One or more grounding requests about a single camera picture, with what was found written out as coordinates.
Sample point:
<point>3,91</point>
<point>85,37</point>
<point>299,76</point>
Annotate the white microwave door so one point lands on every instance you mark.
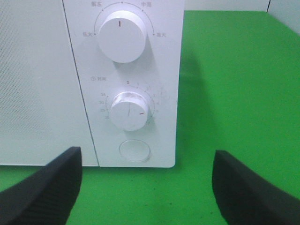
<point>42,113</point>

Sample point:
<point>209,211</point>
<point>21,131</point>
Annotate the white microwave oven body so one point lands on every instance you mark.
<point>154,75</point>

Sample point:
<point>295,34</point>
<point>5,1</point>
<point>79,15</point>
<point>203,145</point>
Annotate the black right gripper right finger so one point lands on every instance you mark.
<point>245,198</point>

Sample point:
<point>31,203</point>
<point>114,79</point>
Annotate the white upper power knob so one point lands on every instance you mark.
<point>122,36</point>

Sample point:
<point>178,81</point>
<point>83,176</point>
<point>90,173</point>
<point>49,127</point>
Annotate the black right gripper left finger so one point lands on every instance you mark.
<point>47,196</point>

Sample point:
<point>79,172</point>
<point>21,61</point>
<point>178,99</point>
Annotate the white lower timer knob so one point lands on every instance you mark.
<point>129,111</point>

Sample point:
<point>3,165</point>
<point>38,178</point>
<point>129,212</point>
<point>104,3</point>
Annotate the round door release button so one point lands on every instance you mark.
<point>134,150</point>

